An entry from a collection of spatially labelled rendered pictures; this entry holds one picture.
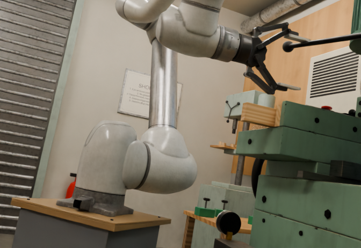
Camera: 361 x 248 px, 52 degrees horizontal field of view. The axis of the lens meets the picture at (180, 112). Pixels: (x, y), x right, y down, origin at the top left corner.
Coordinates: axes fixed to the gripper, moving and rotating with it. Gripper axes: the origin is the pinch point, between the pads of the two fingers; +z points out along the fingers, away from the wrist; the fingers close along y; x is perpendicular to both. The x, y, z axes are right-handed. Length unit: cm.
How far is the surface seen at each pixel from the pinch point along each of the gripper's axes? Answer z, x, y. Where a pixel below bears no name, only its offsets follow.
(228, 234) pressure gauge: -13, -4, -49
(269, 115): -16.9, -20.1, -16.8
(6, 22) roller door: -132, 276, 30
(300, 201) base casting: -8.1, -24.4, -33.5
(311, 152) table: -7.8, -24.5, -22.8
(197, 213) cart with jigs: 27, 124, -78
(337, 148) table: -1.5, -24.2, -21.0
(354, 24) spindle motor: 6.0, -11.7, 11.0
